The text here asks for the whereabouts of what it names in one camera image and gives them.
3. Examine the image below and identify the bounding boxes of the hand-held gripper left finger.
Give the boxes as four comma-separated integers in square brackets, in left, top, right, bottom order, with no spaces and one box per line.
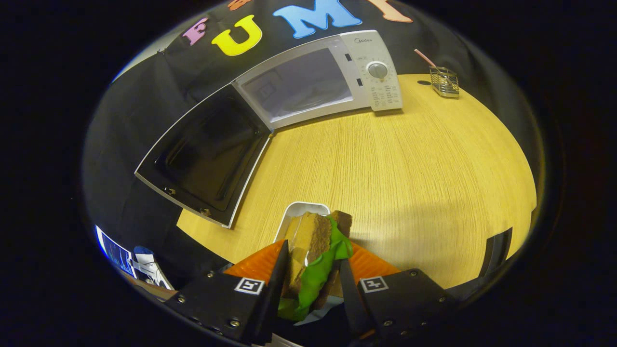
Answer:
[177,240,290,345]

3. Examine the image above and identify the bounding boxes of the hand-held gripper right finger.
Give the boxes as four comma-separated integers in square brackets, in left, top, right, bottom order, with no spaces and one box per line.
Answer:
[337,241,458,340]

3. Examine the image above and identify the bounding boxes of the sandwich with green lettuce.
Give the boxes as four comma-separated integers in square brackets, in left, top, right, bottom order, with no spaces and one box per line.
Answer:
[277,210,354,322]

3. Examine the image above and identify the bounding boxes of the white microwave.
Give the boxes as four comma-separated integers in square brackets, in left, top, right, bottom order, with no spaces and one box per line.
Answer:
[134,30,403,229]

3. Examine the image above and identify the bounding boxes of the white rectangular tray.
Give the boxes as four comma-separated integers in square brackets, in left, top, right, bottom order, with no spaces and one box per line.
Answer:
[274,201,331,244]

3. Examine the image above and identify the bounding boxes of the white and blue object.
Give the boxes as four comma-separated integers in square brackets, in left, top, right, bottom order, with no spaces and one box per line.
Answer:
[131,246,175,291]

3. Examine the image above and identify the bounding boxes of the computer monitor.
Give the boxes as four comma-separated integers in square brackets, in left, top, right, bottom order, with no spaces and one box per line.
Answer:
[95,225,134,279]

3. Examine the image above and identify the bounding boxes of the black backdrop cloth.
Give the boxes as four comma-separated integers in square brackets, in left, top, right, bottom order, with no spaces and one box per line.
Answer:
[82,0,543,290]

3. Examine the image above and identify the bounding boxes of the pink striped straw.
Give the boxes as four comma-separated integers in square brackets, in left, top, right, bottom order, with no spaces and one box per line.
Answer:
[414,49,437,68]

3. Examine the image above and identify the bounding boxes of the metal wire holder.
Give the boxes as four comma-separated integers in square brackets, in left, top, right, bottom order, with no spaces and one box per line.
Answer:
[429,66,460,99]

